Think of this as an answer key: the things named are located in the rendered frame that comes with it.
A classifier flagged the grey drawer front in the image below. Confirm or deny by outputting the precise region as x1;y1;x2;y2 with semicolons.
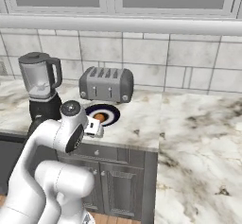
74;143;120;164

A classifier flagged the grey four-slot toaster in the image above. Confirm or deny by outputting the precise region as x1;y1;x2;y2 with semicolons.
78;65;135;105

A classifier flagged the dark grey cupboard front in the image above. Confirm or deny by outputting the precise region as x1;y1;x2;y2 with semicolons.
0;131;32;195

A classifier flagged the grey cupboard door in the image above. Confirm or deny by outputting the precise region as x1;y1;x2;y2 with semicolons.
57;155;102;214
99;161;145;220

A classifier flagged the black and clear blender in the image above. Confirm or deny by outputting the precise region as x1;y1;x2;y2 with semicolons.
17;51;63;122

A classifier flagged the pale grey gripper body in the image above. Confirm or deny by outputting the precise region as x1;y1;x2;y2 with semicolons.
83;121;106;140

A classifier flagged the blue and white plate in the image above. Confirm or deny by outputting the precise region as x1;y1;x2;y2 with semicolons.
84;103;122;128

